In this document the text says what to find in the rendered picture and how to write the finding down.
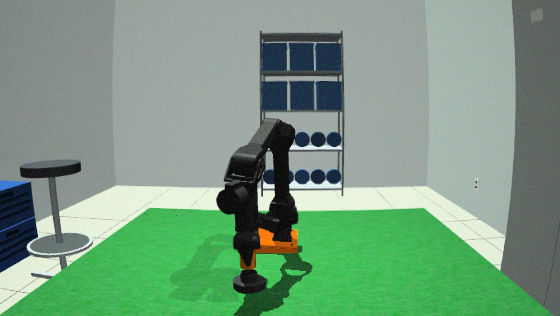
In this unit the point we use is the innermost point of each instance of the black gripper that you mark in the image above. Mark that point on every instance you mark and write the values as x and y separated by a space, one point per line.
246 238

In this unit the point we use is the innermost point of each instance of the orange knob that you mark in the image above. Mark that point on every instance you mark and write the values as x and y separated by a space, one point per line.
253 262

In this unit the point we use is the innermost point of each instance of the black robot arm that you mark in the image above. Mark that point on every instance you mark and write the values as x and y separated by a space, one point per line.
248 161

